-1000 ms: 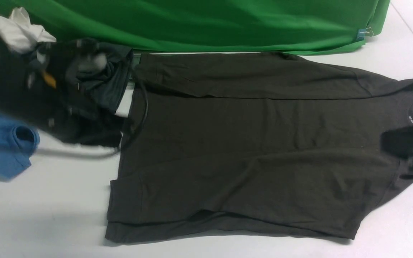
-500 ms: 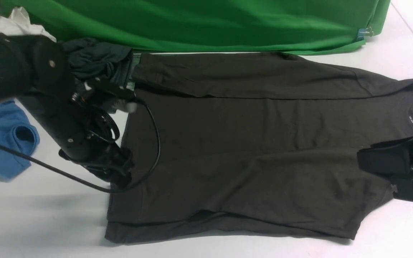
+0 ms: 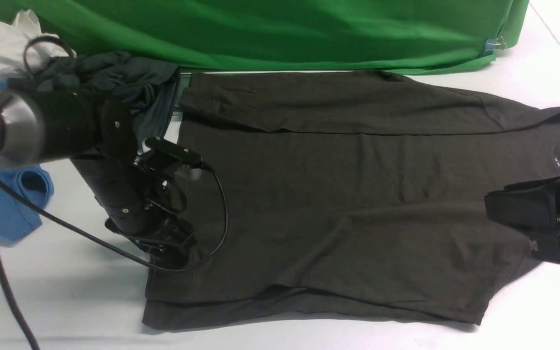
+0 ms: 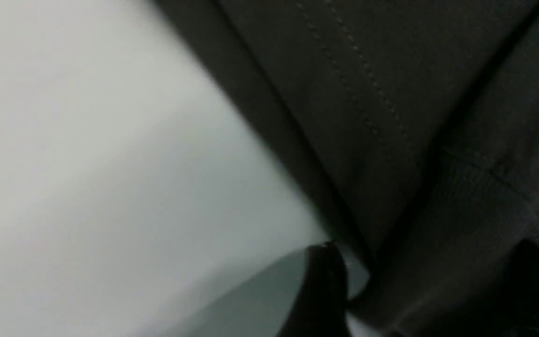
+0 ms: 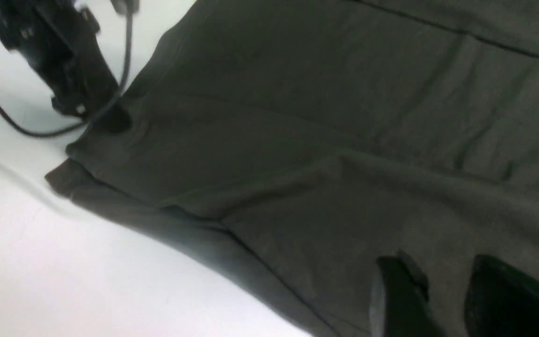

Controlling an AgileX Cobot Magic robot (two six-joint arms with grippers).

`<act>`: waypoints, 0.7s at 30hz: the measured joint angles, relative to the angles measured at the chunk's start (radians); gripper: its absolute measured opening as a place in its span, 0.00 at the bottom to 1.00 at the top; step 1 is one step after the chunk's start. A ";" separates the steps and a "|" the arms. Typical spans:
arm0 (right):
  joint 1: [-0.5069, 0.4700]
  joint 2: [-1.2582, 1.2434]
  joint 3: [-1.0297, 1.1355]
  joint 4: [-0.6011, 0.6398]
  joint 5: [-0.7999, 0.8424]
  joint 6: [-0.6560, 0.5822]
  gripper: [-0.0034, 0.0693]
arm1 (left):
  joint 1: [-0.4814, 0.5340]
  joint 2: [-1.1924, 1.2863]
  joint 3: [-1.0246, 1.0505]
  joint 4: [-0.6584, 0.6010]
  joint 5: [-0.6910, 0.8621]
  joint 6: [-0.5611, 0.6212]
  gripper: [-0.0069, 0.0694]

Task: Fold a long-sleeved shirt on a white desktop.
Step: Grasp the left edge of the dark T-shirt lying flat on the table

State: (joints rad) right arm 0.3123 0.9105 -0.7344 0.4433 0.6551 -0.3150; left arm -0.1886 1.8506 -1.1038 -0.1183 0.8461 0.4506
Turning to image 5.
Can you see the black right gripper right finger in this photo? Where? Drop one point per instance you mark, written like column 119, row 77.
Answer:
column 501, row 300

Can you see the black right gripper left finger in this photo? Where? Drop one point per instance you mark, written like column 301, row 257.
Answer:
column 399, row 300

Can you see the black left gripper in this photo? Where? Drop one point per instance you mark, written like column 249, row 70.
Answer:
column 58, row 41

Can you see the gray long sleeve shirt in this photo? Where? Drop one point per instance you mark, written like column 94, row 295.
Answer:
column 288, row 144

